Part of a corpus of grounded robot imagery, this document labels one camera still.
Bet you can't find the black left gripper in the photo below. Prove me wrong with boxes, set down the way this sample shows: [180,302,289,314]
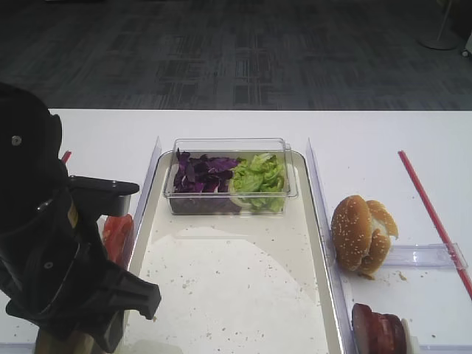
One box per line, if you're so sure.
[1,177,161,353]

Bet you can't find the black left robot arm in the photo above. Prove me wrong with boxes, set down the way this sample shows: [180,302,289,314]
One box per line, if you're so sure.
[1,84,161,353]

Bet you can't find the red tomato slices stack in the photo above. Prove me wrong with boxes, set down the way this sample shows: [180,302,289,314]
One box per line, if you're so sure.
[103,214,133,267]

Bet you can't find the green lettuce leaves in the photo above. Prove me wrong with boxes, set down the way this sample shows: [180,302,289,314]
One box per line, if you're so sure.
[229,153,285,213]

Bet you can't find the brown meat patties stack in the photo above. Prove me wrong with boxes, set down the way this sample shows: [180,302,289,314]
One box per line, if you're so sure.
[352,303,407,354]

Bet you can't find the plain bun bottom slice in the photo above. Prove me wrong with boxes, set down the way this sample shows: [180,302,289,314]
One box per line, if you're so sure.
[34,329,94,354]

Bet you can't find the left red tape strip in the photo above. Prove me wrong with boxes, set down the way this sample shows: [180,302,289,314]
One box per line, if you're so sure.
[61,150,72,164]

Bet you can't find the red tape strip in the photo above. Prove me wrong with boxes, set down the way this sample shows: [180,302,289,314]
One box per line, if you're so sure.
[61,150,72,164]
[398,150,471,297]

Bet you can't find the left clear acrylic divider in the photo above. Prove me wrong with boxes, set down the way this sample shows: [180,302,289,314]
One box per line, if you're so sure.
[123,136,162,271]

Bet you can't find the purple cabbage leaves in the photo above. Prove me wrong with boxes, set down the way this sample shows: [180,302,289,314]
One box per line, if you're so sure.
[173,149,239,193]

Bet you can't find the cream metal serving tray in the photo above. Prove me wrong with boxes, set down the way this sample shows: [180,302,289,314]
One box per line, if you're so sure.
[119,153,342,353]

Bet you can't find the clear plastic salad container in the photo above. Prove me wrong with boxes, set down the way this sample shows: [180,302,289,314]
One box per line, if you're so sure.
[163,138,298,215]

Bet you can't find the sesame burger bun tops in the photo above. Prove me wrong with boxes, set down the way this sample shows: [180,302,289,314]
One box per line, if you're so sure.
[331,195,398,278]

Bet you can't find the right red tape strip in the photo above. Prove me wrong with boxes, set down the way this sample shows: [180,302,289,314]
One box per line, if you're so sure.
[398,150,471,297]

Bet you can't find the white patty support block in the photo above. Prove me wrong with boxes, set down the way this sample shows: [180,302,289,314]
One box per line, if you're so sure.
[401,318,421,354]

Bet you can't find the white stand base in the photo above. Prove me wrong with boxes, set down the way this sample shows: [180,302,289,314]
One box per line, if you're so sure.
[417,0,458,51]

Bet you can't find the clear rail behind patties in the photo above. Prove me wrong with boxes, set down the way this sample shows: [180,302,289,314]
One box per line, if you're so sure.
[420,344,472,354]

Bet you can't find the clear rail behind buns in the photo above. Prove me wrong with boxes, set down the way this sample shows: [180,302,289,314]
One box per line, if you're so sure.
[382,243,468,270]

